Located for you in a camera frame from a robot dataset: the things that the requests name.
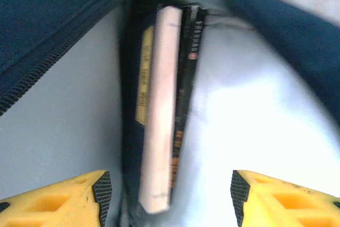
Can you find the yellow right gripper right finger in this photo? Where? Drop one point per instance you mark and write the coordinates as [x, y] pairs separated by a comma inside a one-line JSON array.
[[287, 205]]

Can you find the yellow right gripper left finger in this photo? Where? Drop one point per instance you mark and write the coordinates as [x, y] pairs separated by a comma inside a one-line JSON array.
[[53, 205]]

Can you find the thick dark blue book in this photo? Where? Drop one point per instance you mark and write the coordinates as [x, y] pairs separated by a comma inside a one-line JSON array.
[[162, 104]]

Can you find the black book orange letters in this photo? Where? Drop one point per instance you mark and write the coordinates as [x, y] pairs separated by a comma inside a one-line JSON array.
[[186, 91]]

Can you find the navy blue backpack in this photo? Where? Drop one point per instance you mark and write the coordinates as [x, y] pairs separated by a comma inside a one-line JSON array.
[[40, 11]]

